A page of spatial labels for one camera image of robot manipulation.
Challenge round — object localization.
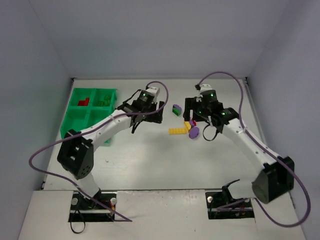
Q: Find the green curved lego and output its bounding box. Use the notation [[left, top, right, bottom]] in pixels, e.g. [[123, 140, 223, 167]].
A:
[[103, 94, 112, 102], [172, 106, 182, 117]]

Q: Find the green lego brick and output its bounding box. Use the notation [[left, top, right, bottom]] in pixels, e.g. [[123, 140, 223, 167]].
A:
[[96, 101, 105, 107]]

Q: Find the red lego block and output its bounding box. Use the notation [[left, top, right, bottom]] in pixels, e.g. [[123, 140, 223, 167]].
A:
[[83, 97, 90, 107]]

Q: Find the red lego brick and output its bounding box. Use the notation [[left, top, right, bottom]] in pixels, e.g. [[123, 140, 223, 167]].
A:
[[77, 100, 87, 107]]

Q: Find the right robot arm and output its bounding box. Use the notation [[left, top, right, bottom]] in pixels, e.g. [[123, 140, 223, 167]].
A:
[[183, 90, 295, 204]]

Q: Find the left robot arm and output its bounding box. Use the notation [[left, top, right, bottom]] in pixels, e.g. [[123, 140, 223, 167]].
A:
[[57, 87, 164, 200]]

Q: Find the long yellow lego plate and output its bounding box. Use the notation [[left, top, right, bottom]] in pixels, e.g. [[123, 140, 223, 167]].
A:
[[168, 127, 188, 135]]

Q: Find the yellow curved lego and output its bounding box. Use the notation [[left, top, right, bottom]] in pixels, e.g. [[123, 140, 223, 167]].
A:
[[184, 121, 192, 132]]

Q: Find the large purple rounded lego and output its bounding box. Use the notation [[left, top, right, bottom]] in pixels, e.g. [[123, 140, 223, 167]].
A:
[[188, 126, 200, 139]]

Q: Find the green four-compartment bin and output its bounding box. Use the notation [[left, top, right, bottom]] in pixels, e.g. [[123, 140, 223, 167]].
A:
[[60, 88, 117, 138]]

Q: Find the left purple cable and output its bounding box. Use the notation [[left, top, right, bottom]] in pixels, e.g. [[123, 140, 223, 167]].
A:
[[28, 80, 170, 223]]

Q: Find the purple cable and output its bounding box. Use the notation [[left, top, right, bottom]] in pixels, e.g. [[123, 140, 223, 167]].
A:
[[198, 71, 312, 228], [28, 80, 170, 223]]

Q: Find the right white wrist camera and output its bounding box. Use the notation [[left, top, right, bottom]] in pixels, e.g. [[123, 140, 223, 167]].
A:
[[195, 83, 213, 94]]

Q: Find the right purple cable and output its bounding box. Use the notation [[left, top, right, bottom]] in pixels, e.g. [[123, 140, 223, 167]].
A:
[[198, 71, 312, 228]]

